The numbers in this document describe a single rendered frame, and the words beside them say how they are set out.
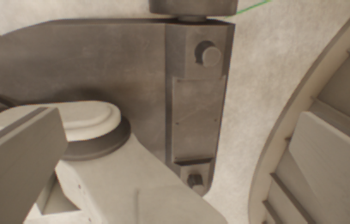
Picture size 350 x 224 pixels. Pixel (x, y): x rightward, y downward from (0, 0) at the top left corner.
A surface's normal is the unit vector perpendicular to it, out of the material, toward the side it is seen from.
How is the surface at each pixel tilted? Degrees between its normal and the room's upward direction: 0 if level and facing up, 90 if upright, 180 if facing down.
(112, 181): 90
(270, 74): 0
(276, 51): 0
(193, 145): 0
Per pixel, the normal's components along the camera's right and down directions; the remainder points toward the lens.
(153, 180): 0.02, -0.88
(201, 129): 0.19, 0.47
